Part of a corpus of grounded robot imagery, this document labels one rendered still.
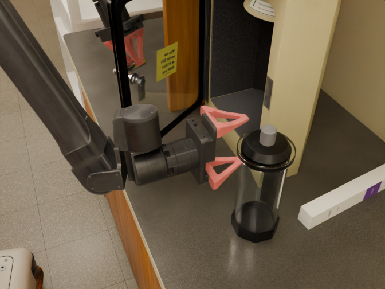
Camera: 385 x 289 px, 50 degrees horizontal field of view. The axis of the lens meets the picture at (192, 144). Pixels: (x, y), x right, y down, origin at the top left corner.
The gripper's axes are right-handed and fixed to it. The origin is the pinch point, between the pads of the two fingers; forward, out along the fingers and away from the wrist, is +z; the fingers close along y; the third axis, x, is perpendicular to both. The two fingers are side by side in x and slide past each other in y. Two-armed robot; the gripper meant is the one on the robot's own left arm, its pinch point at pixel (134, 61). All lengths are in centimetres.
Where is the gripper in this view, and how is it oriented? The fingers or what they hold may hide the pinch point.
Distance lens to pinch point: 95.2
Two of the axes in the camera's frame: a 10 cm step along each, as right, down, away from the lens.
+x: -5.6, 5.5, -6.2
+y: -7.5, -0.1, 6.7
